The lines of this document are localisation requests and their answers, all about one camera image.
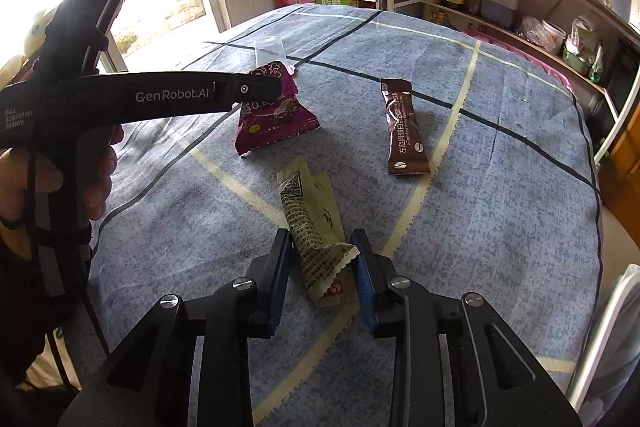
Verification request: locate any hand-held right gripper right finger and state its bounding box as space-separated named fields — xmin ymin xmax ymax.
xmin=348 ymin=228 xmax=583 ymax=427

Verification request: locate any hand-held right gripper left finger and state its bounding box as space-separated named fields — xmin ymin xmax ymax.
xmin=57 ymin=228 xmax=293 ymax=427

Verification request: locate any purple snack packet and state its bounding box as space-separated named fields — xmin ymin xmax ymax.
xmin=235 ymin=62 xmax=321 ymax=156

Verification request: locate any beige printed packet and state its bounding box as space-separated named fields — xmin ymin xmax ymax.
xmin=276 ymin=158 xmax=360 ymax=308

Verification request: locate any white round trash bin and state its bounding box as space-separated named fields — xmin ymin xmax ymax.
xmin=567 ymin=264 xmax=640 ymax=413

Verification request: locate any person's left forearm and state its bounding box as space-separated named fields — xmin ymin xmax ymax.
xmin=0 ymin=222 xmax=91 ymax=383

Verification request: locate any person's left hand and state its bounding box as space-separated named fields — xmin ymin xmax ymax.
xmin=0 ymin=125 xmax=125 ymax=233

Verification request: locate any clear plastic cup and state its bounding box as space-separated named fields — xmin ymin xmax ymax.
xmin=254 ymin=36 xmax=291 ymax=70

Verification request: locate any green red carton box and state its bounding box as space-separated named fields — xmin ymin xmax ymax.
xmin=282 ymin=0 xmax=376 ymax=8

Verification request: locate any brown coffee sachet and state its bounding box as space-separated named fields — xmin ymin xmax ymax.
xmin=380 ymin=78 xmax=432 ymax=176

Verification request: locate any blue checkered bed sheet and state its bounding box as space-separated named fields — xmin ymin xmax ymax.
xmin=85 ymin=4 xmax=603 ymax=427

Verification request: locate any brown liquid jug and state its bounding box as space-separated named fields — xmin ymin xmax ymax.
xmin=481 ymin=0 xmax=520 ymax=30

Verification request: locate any pink storage box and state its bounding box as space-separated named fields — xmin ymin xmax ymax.
xmin=465 ymin=28 xmax=576 ymax=94

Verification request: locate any crumpled clear bag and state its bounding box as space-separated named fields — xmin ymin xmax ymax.
xmin=515 ymin=16 xmax=548 ymax=45

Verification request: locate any wooden door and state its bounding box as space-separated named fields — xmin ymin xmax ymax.
xmin=597 ymin=104 xmax=640 ymax=220

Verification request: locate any white plastic tub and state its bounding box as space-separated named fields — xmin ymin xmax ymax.
xmin=541 ymin=21 xmax=567 ymax=54

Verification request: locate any green bowl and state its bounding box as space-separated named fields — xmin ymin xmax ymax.
xmin=562 ymin=47 xmax=591 ymax=75

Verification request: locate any filled plastic bag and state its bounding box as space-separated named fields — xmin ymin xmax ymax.
xmin=570 ymin=14 xmax=601 ymax=52

